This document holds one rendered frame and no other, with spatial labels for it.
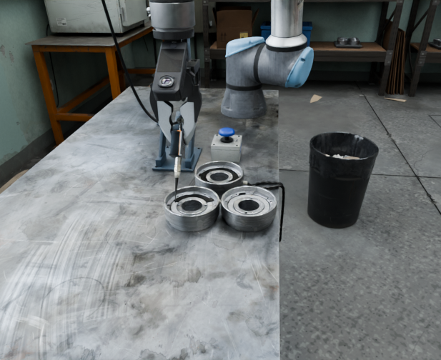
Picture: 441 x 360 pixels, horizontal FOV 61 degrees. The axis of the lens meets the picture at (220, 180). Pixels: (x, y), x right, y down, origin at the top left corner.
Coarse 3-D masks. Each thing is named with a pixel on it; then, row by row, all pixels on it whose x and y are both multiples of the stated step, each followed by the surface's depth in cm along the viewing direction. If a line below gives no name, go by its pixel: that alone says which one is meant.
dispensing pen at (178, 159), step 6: (180, 120) 73; (180, 126) 73; (174, 132) 72; (174, 138) 72; (174, 144) 71; (174, 150) 71; (174, 156) 73; (180, 156) 73; (174, 162) 73; (180, 162) 73; (174, 168) 73; (180, 168) 73; (174, 174) 73
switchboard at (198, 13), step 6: (198, 0) 406; (198, 6) 409; (210, 6) 407; (216, 6) 407; (198, 12) 412; (210, 12) 410; (216, 12) 409; (198, 18) 415; (210, 18) 413; (198, 24) 418; (210, 24) 416; (198, 30) 421; (210, 30) 419; (216, 30) 418; (156, 48) 458; (156, 54) 461; (156, 60) 464
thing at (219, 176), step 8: (200, 168) 83; (208, 168) 85; (232, 168) 85; (240, 168) 82; (208, 176) 81; (216, 176) 84; (224, 176) 83; (232, 176) 81; (240, 176) 79; (200, 184) 78; (208, 184) 77; (216, 184) 76; (224, 184) 76; (232, 184) 77; (240, 184) 79; (216, 192) 77; (224, 192) 77
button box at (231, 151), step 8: (216, 136) 96; (232, 136) 96; (240, 136) 96; (216, 144) 92; (224, 144) 92; (232, 144) 92; (240, 144) 93; (216, 152) 92; (224, 152) 92; (232, 152) 92; (240, 152) 95; (216, 160) 93; (224, 160) 93; (232, 160) 93
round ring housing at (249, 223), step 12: (228, 192) 74; (240, 192) 76; (252, 192) 76; (264, 192) 74; (240, 204) 73; (252, 204) 74; (276, 204) 70; (228, 216) 69; (240, 216) 67; (252, 216) 67; (264, 216) 67; (240, 228) 69; (252, 228) 69; (264, 228) 70
